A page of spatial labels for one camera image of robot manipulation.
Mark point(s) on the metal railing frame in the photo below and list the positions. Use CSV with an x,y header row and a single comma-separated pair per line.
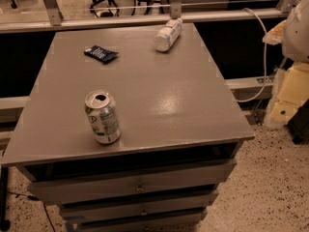
x,y
67,15

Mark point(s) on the blue rxbar blueberry wrapper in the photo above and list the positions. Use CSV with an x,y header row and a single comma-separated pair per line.
x,y
101,54

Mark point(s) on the grey drawer cabinet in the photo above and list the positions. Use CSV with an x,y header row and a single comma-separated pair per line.
x,y
180,129

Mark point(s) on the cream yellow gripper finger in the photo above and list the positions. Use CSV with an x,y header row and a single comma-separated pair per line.
x,y
290,91

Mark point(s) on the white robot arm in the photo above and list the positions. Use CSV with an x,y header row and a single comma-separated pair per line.
x,y
292,34

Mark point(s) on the white plastic bottle lying down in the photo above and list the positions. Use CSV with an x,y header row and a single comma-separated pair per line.
x,y
168,34

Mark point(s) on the opened green white soda can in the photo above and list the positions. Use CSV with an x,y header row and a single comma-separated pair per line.
x,y
100,109

